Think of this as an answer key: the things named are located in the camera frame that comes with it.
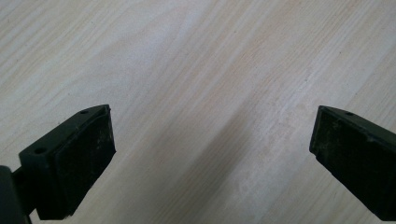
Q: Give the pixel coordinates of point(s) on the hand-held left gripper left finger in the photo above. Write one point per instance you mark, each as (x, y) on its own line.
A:
(71, 161)

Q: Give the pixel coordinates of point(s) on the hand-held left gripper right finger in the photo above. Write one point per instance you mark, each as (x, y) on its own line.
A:
(358, 158)

